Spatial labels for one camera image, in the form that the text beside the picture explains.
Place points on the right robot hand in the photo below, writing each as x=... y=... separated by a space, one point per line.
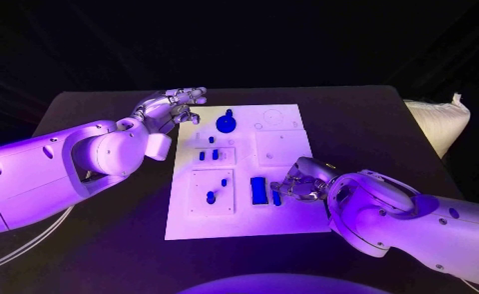
x=312 y=166

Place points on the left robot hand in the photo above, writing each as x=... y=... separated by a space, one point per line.
x=161 y=107

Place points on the thin blue cylinder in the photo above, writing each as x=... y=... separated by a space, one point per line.
x=278 y=199

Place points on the large blue cylinder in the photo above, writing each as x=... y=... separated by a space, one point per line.
x=259 y=190

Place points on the blue gear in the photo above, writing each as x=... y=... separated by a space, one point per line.
x=226 y=124

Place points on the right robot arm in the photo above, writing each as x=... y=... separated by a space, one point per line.
x=412 y=226

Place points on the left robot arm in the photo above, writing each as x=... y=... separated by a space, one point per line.
x=38 y=169

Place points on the white task board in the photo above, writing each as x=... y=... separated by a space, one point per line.
x=285 y=221

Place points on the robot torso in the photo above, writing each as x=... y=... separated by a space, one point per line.
x=285 y=285

